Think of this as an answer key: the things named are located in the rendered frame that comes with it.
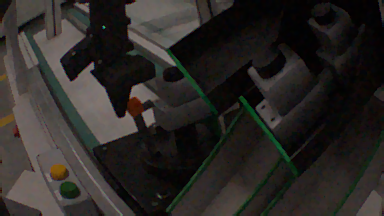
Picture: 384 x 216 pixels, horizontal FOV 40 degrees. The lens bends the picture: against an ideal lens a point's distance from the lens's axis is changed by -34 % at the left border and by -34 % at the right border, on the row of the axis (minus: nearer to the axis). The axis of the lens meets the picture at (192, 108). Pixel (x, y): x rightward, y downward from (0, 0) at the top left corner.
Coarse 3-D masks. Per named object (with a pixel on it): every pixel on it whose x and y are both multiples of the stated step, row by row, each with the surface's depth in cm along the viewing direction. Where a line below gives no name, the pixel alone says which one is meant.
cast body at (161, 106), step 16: (160, 80) 101; (176, 80) 100; (160, 96) 103; (176, 96) 100; (192, 96) 101; (160, 112) 101; (176, 112) 101; (192, 112) 102; (208, 112) 103; (176, 128) 101
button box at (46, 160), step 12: (48, 156) 113; (60, 156) 113; (48, 168) 109; (48, 180) 105; (60, 180) 105; (72, 180) 105; (60, 192) 100; (84, 192) 101; (60, 204) 98; (72, 204) 98; (84, 204) 99
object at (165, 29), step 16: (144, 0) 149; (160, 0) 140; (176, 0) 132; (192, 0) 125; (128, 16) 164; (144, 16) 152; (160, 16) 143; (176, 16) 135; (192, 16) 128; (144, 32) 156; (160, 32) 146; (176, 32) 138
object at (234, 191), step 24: (240, 120) 81; (216, 144) 82; (240, 144) 82; (264, 144) 81; (216, 168) 83; (240, 168) 83; (264, 168) 79; (288, 168) 70; (192, 192) 83; (216, 192) 84; (240, 192) 80; (264, 192) 71
